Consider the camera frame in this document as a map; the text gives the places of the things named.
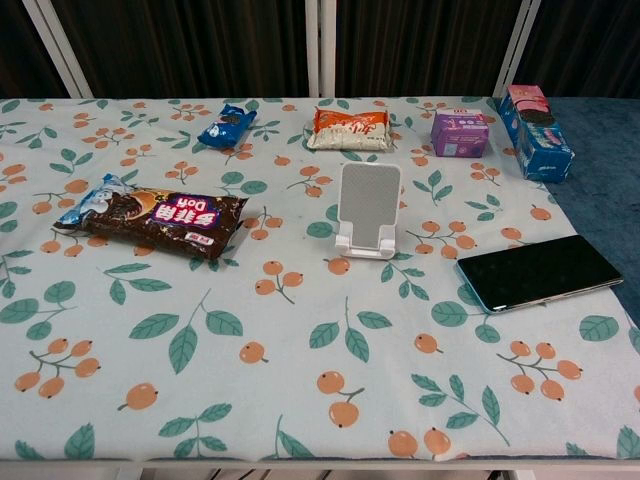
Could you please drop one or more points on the black pleated curtain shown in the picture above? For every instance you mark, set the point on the black pleated curtain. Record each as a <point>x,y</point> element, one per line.
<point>420,50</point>
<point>20,60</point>
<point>190,50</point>
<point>590,45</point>

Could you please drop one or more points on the white slanted frame post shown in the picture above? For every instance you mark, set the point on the white slanted frame post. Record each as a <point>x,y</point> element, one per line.
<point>515,50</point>
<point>60,50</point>

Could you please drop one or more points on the dark blue table mat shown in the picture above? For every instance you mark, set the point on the dark blue table mat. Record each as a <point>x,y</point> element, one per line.
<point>600,165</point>

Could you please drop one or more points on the long blue cookie box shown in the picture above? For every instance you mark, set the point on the long blue cookie box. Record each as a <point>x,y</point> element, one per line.
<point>542,145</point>

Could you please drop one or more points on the small blue cookie packet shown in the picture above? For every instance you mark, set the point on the small blue cookie packet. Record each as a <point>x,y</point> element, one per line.
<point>225,127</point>

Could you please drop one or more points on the floral leaf print tablecloth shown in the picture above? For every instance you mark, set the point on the floral leaf print tablecloth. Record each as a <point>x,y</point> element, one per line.
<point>300,325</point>

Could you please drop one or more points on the orange and white snack bag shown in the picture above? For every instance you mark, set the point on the orange and white snack bag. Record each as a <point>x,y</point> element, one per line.
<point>350,130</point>

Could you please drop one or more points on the white phone stand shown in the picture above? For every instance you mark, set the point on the white phone stand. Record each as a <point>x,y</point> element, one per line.
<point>370,200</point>

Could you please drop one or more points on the small purple box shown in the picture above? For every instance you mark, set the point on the small purple box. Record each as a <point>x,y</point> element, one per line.
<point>457,135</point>

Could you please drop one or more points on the brown chocolate snack bag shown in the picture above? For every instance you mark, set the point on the brown chocolate snack bag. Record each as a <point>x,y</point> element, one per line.
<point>165,215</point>

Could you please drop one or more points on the black smartphone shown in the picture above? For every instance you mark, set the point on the black smartphone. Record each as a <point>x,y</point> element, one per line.
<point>535,272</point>

